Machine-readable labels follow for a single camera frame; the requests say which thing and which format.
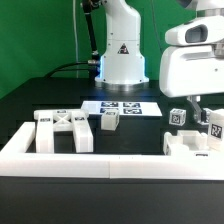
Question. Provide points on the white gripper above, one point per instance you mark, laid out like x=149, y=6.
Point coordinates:
x=189, y=71

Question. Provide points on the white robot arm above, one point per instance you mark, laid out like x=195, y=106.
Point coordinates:
x=122, y=66

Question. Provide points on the white tagged cube right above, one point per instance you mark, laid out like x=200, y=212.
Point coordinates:
x=206, y=115

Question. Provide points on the white tagged cube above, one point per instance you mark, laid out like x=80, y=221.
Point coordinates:
x=177, y=117
x=206, y=115

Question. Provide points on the white tagged cube left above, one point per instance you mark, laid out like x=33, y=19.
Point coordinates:
x=177, y=117

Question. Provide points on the white marker sheet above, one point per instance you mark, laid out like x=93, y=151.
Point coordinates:
x=150, y=109

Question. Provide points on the white U-shaped fence frame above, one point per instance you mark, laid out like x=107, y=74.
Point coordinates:
x=178, y=163

